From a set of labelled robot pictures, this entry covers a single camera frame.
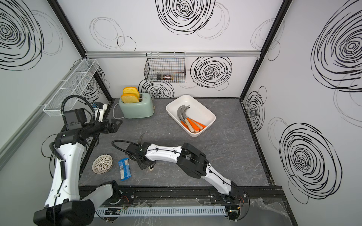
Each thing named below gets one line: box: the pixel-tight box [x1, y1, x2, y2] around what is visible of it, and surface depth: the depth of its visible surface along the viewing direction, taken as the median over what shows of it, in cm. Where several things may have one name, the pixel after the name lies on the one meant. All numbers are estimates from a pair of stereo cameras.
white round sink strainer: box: [91, 153, 114, 175], surface depth 84 cm
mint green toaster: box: [118, 92, 156, 120], surface depth 101 cm
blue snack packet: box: [117, 157, 132, 182], surface depth 84 cm
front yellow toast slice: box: [120, 93, 140, 104], surface depth 96 cm
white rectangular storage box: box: [165, 94, 216, 138], surface depth 111 cm
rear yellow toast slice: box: [122, 86, 140, 95], surface depth 98 cm
